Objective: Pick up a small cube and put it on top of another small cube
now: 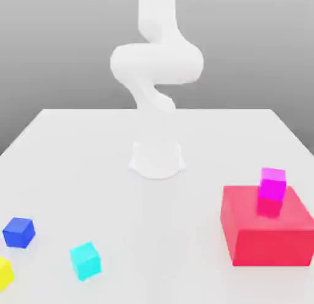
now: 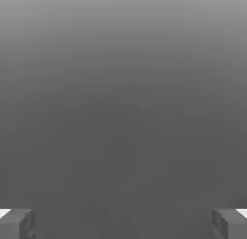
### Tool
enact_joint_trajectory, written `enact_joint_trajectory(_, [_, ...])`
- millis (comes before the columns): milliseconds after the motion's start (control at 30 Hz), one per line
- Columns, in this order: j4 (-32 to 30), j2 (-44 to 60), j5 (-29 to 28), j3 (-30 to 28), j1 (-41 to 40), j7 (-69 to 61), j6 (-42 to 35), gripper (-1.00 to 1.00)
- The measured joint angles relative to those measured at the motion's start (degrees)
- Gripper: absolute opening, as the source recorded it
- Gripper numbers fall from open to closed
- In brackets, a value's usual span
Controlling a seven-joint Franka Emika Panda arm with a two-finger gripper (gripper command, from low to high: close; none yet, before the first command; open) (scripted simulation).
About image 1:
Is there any small magenta cube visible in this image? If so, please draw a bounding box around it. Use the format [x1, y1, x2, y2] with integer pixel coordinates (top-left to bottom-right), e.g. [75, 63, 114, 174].
[257, 167, 287, 202]

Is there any small cyan cube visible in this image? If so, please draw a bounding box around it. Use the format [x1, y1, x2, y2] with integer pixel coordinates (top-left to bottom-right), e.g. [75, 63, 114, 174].
[69, 241, 102, 283]

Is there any small blue cube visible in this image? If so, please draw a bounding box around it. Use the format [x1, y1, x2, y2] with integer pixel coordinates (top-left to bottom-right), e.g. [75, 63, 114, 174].
[2, 217, 36, 249]

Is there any small yellow cube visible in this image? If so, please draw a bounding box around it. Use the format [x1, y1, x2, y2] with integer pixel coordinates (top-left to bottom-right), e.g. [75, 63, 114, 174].
[0, 256, 15, 293]

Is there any large red box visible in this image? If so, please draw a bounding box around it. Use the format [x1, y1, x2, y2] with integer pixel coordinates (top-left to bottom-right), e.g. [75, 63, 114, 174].
[220, 185, 314, 268]

